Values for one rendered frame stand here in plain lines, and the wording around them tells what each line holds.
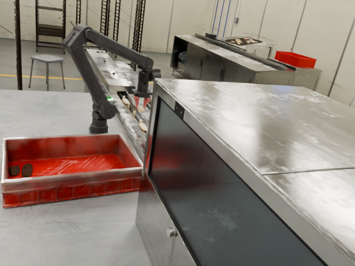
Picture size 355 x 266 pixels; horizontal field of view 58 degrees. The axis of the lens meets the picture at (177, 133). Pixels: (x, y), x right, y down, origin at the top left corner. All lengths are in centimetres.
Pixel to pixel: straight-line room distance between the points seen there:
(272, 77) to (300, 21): 204
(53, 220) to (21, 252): 15
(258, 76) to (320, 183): 390
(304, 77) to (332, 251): 471
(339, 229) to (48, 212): 91
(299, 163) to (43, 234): 77
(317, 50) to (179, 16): 449
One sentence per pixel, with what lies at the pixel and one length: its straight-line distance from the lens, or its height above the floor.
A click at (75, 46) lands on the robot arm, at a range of 144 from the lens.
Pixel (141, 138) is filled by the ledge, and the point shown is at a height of 86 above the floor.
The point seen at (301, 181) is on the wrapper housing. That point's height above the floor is 130.
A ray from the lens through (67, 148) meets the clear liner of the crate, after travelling 141.
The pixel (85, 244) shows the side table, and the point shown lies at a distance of 101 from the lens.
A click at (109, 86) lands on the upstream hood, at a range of 218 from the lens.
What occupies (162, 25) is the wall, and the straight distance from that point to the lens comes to 915.
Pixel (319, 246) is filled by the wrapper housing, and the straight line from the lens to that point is 40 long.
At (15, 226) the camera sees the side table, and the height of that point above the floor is 82.
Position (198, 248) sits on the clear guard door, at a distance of 66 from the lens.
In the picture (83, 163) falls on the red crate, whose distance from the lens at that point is 139.
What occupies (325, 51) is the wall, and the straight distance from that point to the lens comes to 581.
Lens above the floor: 151
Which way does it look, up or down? 22 degrees down
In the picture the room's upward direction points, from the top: 9 degrees clockwise
